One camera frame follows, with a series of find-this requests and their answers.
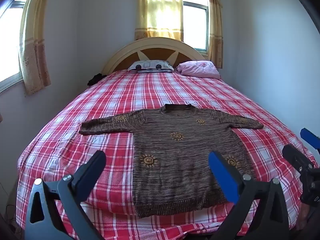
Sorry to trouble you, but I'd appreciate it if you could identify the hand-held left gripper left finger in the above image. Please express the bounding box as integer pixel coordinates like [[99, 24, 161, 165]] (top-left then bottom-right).
[[24, 151, 107, 240]]

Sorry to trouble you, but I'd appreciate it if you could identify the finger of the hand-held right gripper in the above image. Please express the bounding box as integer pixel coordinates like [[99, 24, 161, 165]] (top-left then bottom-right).
[[300, 128, 320, 153], [282, 144, 316, 173]]

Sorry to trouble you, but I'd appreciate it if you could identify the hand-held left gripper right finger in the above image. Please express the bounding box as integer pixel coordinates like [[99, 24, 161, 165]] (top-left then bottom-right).
[[208, 151, 290, 240]]

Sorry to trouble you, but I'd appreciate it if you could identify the brown knitted sun-pattern sweater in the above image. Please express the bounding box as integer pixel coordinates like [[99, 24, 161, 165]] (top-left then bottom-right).
[[79, 103, 265, 219]]

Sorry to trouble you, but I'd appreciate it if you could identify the bed with red plaid sheet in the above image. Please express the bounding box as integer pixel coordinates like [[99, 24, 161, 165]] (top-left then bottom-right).
[[16, 69, 320, 238]]

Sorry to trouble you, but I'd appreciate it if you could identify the dark cloth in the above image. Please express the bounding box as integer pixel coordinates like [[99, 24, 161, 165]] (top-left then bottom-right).
[[87, 73, 107, 86]]

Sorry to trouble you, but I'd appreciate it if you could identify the pink pillow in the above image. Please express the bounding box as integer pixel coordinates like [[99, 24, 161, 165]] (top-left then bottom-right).
[[177, 60, 222, 80]]

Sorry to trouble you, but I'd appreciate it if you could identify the white patterned pillow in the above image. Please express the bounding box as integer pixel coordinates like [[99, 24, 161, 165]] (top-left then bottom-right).
[[127, 59, 174, 72]]

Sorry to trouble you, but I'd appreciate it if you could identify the cream and brown wooden headboard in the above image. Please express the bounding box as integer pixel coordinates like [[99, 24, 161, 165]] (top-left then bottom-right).
[[102, 37, 212, 74]]

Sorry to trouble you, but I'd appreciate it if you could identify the yellow curtain with flower hem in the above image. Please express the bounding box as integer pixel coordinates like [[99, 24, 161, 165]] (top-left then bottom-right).
[[19, 0, 53, 96]]

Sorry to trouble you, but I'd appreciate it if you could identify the large side window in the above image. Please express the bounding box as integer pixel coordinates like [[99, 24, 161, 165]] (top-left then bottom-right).
[[0, 0, 34, 93]]

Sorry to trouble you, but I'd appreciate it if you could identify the window behind headboard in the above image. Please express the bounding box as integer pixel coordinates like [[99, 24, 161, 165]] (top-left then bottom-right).
[[181, 0, 209, 55]]

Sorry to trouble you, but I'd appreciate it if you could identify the wide yellow curtain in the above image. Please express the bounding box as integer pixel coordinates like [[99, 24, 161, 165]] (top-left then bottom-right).
[[134, 0, 184, 42]]

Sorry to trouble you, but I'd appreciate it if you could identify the black floor cable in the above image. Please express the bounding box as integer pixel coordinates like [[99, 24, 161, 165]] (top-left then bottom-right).
[[4, 200, 20, 230]]

